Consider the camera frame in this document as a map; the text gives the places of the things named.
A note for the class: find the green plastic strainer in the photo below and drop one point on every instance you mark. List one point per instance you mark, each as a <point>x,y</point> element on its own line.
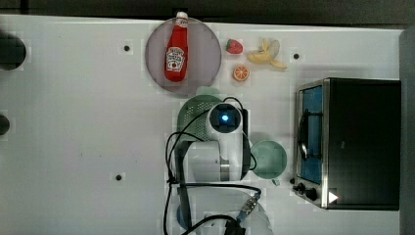
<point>192,115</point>

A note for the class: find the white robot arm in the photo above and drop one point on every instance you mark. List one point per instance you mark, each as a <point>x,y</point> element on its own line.
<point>211,157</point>

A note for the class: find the orange slice toy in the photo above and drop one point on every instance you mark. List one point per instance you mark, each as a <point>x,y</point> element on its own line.
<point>241,73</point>

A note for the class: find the grey round plate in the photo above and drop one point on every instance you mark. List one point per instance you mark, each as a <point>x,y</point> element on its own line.
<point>204,54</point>

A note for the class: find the green cup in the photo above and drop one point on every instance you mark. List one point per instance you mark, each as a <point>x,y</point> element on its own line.
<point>271,160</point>

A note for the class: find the red toy strawberry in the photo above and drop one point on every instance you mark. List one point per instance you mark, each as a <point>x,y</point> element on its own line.
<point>234,47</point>

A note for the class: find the red ketchup bottle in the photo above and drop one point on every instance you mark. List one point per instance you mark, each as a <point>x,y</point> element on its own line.
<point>176,53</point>

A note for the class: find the peeled toy banana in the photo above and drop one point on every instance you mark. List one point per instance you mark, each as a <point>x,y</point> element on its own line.
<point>267,54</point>

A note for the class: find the blue bowl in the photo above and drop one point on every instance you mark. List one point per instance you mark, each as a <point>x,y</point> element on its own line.
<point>183,217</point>

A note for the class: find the silver toaster oven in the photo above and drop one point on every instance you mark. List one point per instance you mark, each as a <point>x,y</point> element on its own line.
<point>347,144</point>

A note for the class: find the black round object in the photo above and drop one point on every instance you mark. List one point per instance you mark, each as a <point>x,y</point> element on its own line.
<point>4,125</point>

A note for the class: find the black round container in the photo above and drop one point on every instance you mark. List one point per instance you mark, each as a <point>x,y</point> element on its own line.
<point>12,51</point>

